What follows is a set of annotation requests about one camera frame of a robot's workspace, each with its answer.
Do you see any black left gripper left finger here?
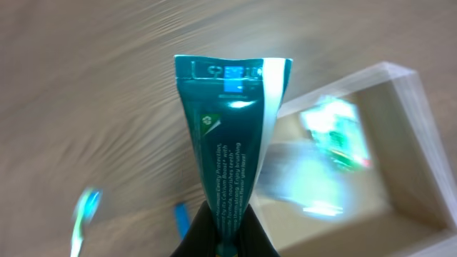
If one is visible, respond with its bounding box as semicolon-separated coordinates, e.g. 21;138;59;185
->
171;201;218;257

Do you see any blue disposable razor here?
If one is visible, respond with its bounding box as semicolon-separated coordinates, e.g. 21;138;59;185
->
174;202;191;240

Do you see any green toothbrush with cap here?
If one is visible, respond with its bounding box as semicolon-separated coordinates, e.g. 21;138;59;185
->
70;188;103;257

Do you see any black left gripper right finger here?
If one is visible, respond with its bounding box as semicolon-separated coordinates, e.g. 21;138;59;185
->
237;204;279;257

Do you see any teal toothpaste tube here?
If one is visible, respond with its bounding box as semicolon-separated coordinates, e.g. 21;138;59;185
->
174;55;293;256

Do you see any green soap pack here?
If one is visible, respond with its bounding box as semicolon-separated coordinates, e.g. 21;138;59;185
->
299;96;371;172

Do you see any white cardboard box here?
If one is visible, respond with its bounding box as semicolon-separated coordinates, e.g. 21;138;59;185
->
251;62;456;256

